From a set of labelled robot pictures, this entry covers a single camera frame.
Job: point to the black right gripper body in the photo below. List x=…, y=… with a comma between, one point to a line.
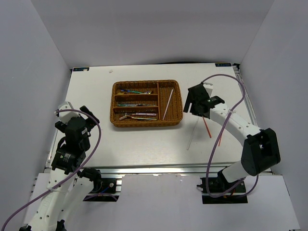
x=201, y=115

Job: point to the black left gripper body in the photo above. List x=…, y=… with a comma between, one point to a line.
x=60, y=125

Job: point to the pink handled fork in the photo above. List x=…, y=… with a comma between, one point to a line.
x=141, y=114

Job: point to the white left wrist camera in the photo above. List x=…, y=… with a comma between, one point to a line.
x=66, y=116

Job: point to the white chopstick short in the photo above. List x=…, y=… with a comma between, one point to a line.
x=165, y=113

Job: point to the right blue table label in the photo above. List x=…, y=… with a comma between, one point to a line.
x=223, y=64

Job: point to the iridescent round bowl spoon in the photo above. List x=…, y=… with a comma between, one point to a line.
x=131, y=91

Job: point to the white chopstick long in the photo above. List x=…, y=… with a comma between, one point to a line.
x=192, y=134

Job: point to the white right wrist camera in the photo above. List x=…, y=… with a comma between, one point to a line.
x=209, y=88

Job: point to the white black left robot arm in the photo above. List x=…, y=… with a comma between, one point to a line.
x=69, y=181

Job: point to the aluminium table frame rail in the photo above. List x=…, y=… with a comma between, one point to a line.
x=150, y=150

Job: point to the left blue table label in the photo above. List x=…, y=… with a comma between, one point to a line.
x=80, y=69

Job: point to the green handled table knife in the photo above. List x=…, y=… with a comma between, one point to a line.
x=127, y=105

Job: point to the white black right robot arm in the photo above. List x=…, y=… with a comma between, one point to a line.
x=260, y=146

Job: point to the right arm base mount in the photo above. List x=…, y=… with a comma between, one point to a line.
x=235, y=196

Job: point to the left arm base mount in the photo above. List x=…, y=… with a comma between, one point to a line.
x=106, y=190

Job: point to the woven wicker cutlery tray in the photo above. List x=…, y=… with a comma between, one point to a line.
x=161, y=91

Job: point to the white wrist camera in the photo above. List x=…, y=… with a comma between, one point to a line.
x=209, y=88
x=66, y=116

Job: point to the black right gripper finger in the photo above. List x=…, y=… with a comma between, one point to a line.
x=194, y=110
x=187, y=103

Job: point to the blue table label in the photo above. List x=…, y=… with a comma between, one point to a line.
x=80, y=69
x=223, y=64

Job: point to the silver patterned table knife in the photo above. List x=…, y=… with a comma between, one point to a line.
x=145, y=105

